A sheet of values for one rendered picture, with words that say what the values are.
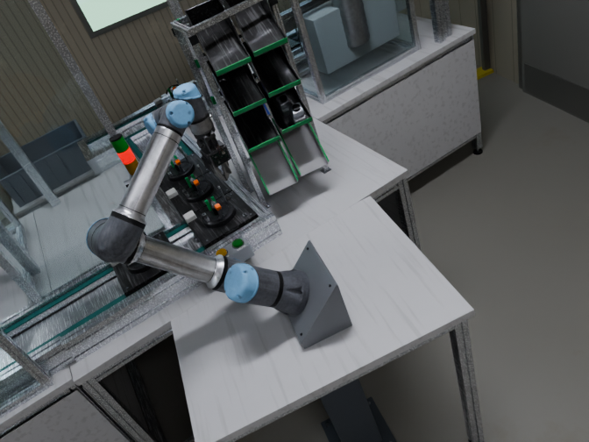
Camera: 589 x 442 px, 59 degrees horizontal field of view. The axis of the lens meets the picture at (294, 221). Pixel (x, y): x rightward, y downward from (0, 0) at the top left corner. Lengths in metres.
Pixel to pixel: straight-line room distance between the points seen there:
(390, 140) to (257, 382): 1.86
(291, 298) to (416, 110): 1.82
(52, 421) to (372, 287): 1.24
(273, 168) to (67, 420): 1.21
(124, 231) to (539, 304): 2.00
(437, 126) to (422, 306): 1.83
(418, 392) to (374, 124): 1.44
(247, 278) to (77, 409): 0.90
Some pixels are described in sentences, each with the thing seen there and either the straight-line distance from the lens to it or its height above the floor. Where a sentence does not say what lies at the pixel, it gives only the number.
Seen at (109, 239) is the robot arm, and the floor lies 1.42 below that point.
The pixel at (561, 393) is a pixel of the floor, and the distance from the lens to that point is 2.50.
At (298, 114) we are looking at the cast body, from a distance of 2.01.
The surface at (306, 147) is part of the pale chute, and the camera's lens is 2.14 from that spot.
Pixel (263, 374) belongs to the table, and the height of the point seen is 0.86.
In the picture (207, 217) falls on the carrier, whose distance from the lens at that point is 2.08.
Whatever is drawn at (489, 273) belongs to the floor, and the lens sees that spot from 2.90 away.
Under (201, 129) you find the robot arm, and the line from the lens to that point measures 1.67.
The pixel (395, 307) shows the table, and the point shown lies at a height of 0.86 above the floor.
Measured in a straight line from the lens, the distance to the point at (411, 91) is 3.09.
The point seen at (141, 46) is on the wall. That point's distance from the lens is 5.54.
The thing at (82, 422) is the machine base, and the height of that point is 0.65.
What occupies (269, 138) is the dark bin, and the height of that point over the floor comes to 1.20.
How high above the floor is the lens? 2.14
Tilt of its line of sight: 37 degrees down
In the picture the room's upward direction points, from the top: 21 degrees counter-clockwise
